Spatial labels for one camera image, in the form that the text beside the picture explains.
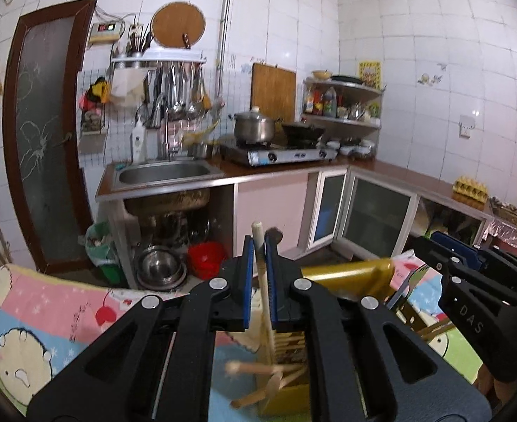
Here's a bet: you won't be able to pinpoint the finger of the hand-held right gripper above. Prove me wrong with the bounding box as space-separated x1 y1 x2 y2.
411 236 517 313
429 230 517 282

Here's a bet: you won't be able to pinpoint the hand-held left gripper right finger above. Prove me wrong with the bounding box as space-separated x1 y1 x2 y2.
264 229 492 422

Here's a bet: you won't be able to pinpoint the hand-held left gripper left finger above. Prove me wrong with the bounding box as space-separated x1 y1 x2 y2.
26 235 256 422

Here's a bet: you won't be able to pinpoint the metal fork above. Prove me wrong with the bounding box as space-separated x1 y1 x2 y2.
386 266 426 311

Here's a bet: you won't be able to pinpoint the gold perforated utensil holder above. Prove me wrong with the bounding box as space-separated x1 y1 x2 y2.
217 257 417 418

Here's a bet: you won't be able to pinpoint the row of hanging kitchen utensils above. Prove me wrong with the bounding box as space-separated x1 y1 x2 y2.
142 62 213 128

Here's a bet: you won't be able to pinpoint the red bucket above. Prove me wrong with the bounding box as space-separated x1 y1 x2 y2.
187 242 228 280

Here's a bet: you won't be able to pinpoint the foil covered ledge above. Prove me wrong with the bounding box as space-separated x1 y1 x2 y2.
487 217 517 251

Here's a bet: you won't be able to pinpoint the yellow egg tray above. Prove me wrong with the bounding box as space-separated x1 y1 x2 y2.
452 176 491 198

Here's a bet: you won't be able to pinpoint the stack of steel bowls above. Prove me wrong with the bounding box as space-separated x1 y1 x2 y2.
136 246 188 292

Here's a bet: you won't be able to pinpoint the steel gas stove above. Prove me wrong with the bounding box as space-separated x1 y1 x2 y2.
221 138 339 167

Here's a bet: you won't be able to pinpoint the steel kitchen sink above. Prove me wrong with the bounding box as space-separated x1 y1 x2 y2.
109 160 226 220

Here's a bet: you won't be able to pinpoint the small steel cup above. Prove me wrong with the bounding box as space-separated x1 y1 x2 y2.
188 141 217 158

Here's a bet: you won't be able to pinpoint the white ceramic bowls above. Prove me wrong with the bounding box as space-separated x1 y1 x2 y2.
326 138 375 159

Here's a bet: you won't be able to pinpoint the green trash bin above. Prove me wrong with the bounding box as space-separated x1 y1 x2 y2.
85 222 127 286

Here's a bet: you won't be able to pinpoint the black wok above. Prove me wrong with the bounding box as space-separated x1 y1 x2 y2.
280 122 327 148

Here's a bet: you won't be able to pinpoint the steel cooking pot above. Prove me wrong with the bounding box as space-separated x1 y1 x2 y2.
230 105 281 145

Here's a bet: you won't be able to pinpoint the steel corner shelf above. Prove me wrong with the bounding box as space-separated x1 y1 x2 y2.
301 77 383 130

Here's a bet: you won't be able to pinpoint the steel faucet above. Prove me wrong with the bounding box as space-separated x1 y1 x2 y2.
164 105 175 161

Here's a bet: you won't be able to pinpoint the white soap bottle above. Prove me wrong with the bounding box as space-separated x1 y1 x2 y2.
131 116 148 163

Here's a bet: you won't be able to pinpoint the rectangular wooden cutting board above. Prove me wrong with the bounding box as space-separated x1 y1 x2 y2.
250 62 297 124

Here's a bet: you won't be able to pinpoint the cartoon printed blanket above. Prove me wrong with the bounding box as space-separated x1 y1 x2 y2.
0 250 487 422

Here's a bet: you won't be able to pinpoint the white plastic bag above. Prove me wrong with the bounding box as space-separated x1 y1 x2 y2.
109 68 147 108

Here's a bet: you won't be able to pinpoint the hanging yellow red cloths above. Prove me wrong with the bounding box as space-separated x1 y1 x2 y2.
79 77 110 110

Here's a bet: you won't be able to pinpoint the brown frosted glass door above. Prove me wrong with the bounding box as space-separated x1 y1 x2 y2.
2 0 110 275

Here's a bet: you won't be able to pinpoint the steel chopstick cup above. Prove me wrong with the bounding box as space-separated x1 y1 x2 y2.
127 22 154 53

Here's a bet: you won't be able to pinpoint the round bamboo board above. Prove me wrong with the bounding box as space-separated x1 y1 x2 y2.
150 2 206 49

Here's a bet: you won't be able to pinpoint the wall hooks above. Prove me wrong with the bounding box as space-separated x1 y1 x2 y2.
419 64 448 86

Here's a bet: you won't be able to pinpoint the yellow wall poster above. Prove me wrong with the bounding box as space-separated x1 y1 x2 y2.
357 60 382 89

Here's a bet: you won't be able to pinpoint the wire wall basket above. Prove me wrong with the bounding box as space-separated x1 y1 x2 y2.
80 110 107 135

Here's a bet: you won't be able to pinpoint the white wall shelf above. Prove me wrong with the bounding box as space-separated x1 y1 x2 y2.
111 47 207 71

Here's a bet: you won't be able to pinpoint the white wall pipe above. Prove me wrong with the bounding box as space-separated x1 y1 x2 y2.
217 0 237 97

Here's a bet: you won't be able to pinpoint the beige wall control box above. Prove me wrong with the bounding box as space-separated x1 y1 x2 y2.
89 20 125 45

